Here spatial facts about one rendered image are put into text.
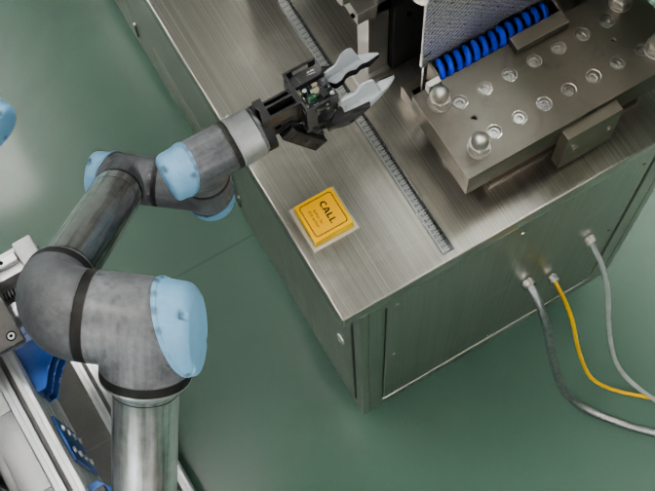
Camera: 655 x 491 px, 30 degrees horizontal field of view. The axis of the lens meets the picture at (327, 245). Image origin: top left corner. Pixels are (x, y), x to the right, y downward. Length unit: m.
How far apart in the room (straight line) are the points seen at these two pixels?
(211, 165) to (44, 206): 1.32
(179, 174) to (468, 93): 0.47
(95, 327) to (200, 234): 1.46
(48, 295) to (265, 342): 1.37
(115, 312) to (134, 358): 0.06
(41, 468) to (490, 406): 1.11
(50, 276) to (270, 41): 0.72
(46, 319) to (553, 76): 0.86
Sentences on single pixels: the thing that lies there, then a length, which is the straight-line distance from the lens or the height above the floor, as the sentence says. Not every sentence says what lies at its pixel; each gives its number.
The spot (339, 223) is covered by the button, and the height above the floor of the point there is 0.92.
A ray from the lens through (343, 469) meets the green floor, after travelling 2.75.
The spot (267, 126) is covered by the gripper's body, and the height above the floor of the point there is 1.15.
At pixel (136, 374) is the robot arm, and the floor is 1.29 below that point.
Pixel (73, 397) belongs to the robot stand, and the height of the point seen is 0.21.
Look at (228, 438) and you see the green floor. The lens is 2.77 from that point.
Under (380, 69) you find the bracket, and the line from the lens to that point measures 2.03.
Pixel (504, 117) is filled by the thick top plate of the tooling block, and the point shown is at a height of 1.03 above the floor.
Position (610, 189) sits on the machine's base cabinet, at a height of 0.76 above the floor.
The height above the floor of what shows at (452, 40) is 1.06.
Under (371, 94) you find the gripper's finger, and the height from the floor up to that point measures 1.10.
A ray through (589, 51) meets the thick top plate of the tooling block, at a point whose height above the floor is 1.03.
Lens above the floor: 2.71
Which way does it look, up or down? 71 degrees down
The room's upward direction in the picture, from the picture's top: 6 degrees counter-clockwise
